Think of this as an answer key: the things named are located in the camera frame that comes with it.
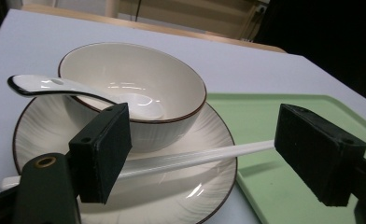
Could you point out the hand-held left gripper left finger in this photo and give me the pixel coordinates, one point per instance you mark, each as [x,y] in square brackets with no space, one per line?
[98,152]

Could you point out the white ribbed plate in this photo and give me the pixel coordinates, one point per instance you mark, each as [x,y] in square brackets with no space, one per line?
[178,174]

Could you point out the white chopstick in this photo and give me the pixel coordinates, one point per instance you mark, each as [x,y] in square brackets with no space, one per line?
[196,157]

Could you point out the wooden furniture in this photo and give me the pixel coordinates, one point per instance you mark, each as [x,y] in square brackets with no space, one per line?
[184,21]

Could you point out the white ceramic bowl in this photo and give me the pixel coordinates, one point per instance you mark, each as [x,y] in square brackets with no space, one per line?
[131,87]

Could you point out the green tray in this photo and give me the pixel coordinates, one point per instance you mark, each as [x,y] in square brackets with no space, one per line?
[284,186]

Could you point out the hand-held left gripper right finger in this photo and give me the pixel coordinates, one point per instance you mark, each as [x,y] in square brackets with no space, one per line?
[315,149]

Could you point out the white ceramic spoon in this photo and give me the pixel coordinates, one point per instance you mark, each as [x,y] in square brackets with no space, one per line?
[63,87]

